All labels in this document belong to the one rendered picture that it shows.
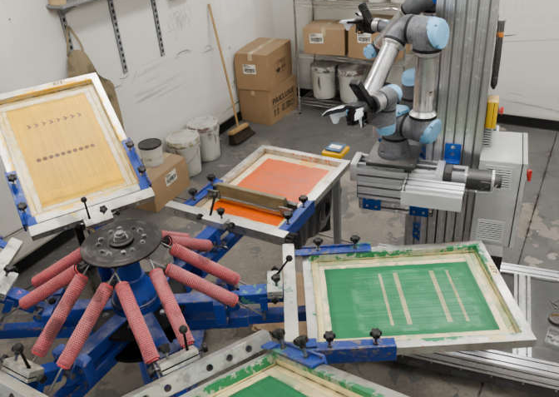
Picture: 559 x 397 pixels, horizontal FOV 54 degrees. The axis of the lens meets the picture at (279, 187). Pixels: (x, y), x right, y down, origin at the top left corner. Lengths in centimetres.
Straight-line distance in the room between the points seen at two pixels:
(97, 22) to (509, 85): 391
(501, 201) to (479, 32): 80
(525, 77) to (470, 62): 343
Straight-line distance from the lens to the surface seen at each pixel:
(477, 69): 257
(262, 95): 600
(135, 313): 195
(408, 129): 246
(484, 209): 281
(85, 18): 454
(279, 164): 321
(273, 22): 675
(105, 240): 214
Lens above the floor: 245
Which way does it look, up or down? 30 degrees down
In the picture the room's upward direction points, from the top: 5 degrees counter-clockwise
